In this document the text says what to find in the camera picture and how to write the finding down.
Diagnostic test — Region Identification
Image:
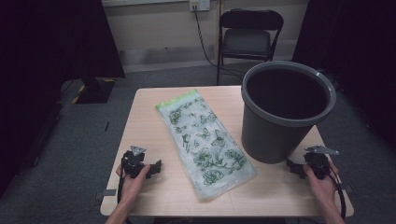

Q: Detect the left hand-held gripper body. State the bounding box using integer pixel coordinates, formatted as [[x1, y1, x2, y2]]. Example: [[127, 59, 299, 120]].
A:
[[120, 145, 152, 179]]

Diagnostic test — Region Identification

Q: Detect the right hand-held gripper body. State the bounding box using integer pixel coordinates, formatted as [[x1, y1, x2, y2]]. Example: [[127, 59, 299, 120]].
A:
[[304, 145, 340, 180]]

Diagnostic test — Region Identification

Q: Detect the dark grey trash bin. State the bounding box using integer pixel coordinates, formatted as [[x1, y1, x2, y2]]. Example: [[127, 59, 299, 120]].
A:
[[240, 60, 337, 165]]

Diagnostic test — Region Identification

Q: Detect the clear green-printed plastic bag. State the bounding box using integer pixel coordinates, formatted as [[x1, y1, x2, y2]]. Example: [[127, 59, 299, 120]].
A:
[[154, 89, 258, 202]]

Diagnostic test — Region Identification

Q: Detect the grey bin rim ring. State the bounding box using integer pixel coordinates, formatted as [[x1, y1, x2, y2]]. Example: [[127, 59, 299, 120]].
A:
[[241, 60, 337, 128]]

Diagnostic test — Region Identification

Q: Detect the person's left hand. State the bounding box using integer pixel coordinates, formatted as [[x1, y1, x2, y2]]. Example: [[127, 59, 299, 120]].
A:
[[115, 163, 151, 203]]

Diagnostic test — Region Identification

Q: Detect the person's right hand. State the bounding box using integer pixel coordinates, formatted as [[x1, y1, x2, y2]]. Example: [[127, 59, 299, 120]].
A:
[[303, 161, 341, 205]]

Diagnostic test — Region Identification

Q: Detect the black stand base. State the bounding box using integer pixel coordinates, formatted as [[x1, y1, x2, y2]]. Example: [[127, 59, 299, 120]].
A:
[[72, 77, 116, 105]]

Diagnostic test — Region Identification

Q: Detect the black curtain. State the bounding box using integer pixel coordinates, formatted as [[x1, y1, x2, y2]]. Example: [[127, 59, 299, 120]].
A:
[[290, 0, 396, 148], [0, 0, 126, 190]]

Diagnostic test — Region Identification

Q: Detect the black folding chair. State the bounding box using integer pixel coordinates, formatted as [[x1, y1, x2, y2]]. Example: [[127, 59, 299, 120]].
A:
[[217, 8, 285, 87]]

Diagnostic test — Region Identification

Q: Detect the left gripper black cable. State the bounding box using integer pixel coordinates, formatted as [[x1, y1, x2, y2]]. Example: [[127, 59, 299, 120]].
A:
[[117, 174, 125, 205]]

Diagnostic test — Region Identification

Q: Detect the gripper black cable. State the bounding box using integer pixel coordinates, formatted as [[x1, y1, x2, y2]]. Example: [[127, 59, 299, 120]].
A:
[[326, 169, 347, 220], [117, 174, 125, 205]]

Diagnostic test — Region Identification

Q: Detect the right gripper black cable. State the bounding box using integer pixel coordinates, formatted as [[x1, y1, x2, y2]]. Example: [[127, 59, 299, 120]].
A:
[[326, 169, 347, 220]]

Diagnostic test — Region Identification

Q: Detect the black power cable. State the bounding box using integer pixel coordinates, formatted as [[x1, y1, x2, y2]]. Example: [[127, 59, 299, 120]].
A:
[[193, 6, 248, 78]]

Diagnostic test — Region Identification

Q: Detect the white wall outlet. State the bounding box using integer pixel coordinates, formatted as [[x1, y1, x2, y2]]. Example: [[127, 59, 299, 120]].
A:
[[189, 0, 211, 13]]

